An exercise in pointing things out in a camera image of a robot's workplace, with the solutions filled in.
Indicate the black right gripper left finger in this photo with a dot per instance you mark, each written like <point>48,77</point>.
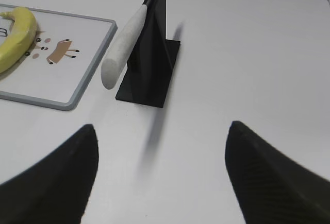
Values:
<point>57,188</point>

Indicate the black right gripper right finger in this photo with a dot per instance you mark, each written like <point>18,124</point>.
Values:
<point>269,186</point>

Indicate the cleaver knife white handle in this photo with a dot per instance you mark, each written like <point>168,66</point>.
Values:
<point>122,47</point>

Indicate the yellow plastic banana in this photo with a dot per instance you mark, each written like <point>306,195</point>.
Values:
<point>22,36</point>

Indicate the white grey-rimmed cutting board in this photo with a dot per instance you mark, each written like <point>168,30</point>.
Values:
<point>59,65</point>

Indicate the black knife stand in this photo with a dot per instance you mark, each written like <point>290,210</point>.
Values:
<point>151,63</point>

